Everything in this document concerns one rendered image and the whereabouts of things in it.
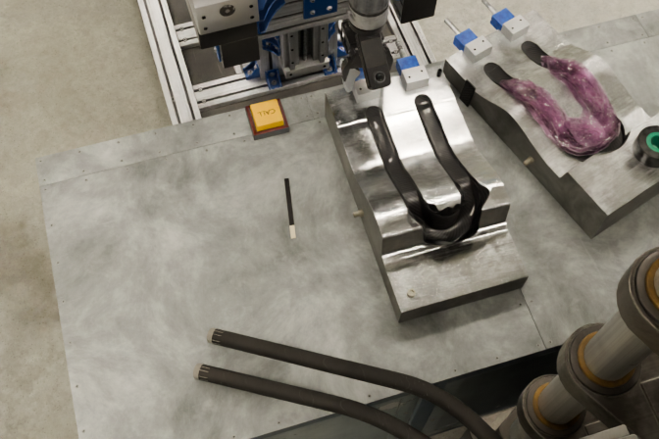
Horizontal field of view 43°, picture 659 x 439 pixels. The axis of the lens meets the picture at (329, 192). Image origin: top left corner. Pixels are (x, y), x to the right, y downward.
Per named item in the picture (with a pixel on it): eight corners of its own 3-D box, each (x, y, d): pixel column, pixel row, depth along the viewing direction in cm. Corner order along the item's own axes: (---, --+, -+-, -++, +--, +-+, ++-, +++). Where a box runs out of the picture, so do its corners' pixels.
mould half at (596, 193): (441, 73, 188) (448, 43, 179) (529, 24, 196) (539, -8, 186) (590, 239, 169) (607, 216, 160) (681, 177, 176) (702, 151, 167)
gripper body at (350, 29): (374, 32, 170) (378, -7, 160) (387, 65, 167) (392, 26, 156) (338, 41, 169) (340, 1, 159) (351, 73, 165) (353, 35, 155)
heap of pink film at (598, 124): (490, 86, 180) (497, 65, 173) (552, 50, 185) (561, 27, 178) (571, 173, 170) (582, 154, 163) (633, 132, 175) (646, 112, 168)
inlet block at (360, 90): (338, 62, 182) (339, 46, 177) (360, 57, 182) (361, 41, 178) (356, 110, 176) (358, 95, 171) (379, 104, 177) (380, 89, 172)
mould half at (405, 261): (325, 116, 183) (325, 79, 171) (434, 88, 186) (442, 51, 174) (398, 323, 160) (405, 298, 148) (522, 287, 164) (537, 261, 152)
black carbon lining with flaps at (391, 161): (360, 114, 175) (362, 87, 166) (431, 96, 177) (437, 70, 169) (415, 259, 159) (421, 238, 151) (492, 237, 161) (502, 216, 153)
